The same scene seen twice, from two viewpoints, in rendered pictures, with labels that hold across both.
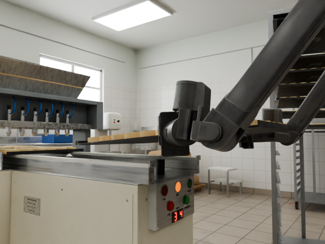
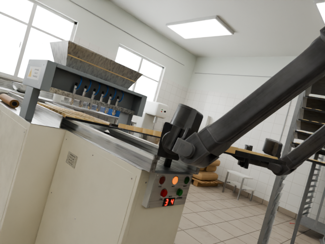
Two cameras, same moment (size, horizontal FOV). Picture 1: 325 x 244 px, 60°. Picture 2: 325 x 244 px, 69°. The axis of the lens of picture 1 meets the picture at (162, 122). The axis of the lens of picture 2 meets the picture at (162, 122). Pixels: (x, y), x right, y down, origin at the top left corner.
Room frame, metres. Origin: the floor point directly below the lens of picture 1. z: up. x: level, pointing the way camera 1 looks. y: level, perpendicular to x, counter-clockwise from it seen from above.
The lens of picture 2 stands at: (-0.04, -0.11, 1.03)
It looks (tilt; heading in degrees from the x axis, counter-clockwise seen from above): 0 degrees down; 10
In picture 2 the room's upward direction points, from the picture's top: 16 degrees clockwise
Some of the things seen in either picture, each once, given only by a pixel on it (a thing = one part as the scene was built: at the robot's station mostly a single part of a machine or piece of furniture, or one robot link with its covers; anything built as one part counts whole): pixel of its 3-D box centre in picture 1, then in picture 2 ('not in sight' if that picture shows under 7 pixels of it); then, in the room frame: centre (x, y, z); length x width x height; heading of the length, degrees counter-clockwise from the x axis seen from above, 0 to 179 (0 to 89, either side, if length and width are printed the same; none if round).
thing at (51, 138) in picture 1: (58, 138); (116, 113); (4.41, 1.62, 0.95); 0.40 x 0.30 x 0.14; 147
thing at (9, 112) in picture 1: (10, 115); (75, 90); (1.24, 0.67, 1.07); 0.06 x 0.03 x 0.18; 56
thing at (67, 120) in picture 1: (69, 119); (118, 103); (1.50, 0.50, 1.07); 0.06 x 0.03 x 0.18; 56
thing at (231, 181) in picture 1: (224, 180); (238, 185); (4.85, -1.06, 0.23); 0.44 x 0.44 x 0.46; 46
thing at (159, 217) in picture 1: (173, 199); (169, 188); (0.95, -0.04, 0.77); 0.24 x 0.04 x 0.14; 146
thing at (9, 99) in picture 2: not in sight; (8, 100); (1.54, 1.37, 0.87); 0.40 x 0.06 x 0.06; 54
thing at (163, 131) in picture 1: (176, 133); (171, 141); (0.62, -0.03, 0.98); 0.07 x 0.07 x 0.10; 10
